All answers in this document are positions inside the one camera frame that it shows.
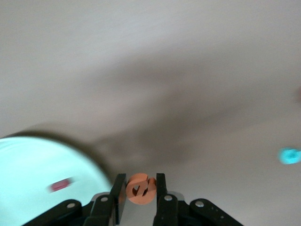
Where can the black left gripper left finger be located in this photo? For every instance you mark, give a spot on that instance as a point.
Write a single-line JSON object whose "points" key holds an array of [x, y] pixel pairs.
{"points": [[103, 207]]}

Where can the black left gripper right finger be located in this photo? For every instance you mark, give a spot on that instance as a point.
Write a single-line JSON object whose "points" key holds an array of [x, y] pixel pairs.
{"points": [[168, 209]]}

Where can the orange letter e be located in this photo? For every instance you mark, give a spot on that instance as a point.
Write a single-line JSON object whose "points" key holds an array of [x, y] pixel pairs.
{"points": [[138, 179]]}

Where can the dark red bar letter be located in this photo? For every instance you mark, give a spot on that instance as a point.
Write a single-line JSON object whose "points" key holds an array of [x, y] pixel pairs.
{"points": [[60, 186]]}

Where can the teal letter c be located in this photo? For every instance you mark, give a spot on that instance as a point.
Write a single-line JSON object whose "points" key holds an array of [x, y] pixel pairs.
{"points": [[285, 156]]}

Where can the pale green plate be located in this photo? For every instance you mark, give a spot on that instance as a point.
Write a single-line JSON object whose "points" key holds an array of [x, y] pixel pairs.
{"points": [[28, 164]]}

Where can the large table cover sheet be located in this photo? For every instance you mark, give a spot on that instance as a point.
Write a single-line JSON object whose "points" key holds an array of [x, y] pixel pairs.
{"points": [[150, 70]]}

